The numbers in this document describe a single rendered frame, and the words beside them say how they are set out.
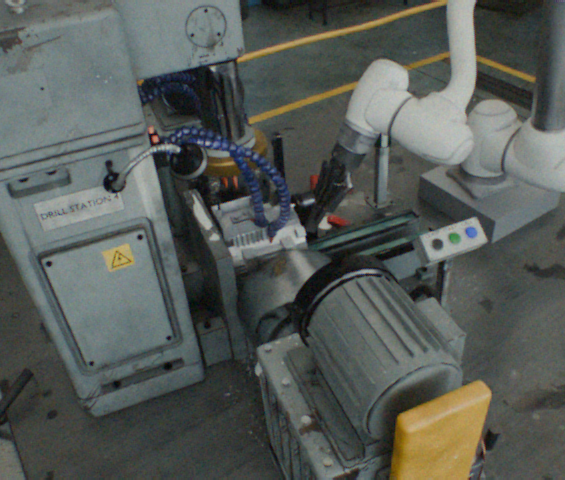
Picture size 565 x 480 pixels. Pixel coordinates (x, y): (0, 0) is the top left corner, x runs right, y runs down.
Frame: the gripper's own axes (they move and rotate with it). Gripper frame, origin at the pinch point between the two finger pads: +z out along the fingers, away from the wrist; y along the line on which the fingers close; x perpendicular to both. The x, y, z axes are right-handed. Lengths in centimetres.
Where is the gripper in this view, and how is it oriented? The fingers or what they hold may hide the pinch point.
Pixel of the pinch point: (314, 218)
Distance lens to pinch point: 142.7
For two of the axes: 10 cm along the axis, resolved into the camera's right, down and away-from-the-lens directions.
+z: -4.1, 8.2, 4.0
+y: 3.9, 5.5, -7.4
